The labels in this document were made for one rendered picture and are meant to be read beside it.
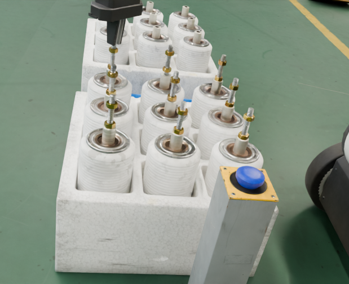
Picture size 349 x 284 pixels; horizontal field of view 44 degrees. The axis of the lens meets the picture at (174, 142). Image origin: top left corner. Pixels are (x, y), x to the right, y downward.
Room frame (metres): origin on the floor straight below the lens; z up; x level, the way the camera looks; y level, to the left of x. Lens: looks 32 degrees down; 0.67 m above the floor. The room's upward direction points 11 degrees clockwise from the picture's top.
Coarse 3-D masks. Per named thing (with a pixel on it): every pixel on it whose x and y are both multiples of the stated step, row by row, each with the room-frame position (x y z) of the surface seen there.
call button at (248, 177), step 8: (240, 168) 0.50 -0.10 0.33; (248, 168) 0.51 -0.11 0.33; (256, 168) 0.51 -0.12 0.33; (240, 176) 0.48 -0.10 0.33; (248, 176) 0.49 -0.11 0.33; (256, 176) 0.49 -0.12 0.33; (264, 176) 0.50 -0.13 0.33; (240, 184) 0.48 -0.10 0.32; (248, 184) 0.48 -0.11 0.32; (256, 184) 0.48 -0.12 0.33
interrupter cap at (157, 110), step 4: (156, 104) 0.78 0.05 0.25; (160, 104) 0.79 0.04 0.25; (164, 104) 0.79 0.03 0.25; (152, 108) 0.76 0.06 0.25; (156, 108) 0.77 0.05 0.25; (160, 108) 0.77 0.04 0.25; (176, 108) 0.78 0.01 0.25; (152, 112) 0.75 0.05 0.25; (156, 112) 0.75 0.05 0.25; (160, 112) 0.76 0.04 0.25; (176, 112) 0.77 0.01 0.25; (156, 116) 0.73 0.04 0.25; (160, 116) 0.74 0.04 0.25; (164, 116) 0.74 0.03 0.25; (168, 116) 0.75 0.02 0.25; (172, 116) 0.75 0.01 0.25; (176, 116) 0.75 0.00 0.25; (184, 116) 0.76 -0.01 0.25; (160, 120) 0.73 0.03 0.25; (164, 120) 0.73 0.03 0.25; (168, 120) 0.73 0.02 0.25; (172, 120) 0.73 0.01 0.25; (176, 120) 0.73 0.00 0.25; (184, 120) 0.74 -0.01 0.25
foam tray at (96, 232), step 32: (192, 128) 0.84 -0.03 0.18; (64, 160) 0.64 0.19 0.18; (64, 192) 0.55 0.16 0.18; (96, 192) 0.57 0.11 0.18; (192, 192) 0.66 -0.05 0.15; (64, 224) 0.53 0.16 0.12; (96, 224) 0.55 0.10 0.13; (128, 224) 0.56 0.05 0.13; (160, 224) 0.57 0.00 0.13; (192, 224) 0.58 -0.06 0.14; (64, 256) 0.54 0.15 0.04; (96, 256) 0.55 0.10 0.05; (128, 256) 0.56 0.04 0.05; (160, 256) 0.58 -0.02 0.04; (192, 256) 0.58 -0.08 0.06
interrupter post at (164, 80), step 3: (162, 75) 0.87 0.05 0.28; (162, 78) 0.87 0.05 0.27; (165, 78) 0.87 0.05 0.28; (168, 78) 0.87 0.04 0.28; (162, 81) 0.87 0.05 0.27; (165, 81) 0.87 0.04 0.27; (168, 81) 0.87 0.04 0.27; (162, 84) 0.87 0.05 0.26; (165, 84) 0.87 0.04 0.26; (168, 84) 0.87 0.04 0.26; (162, 87) 0.87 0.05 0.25; (165, 87) 0.87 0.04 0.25; (168, 87) 0.87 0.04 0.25
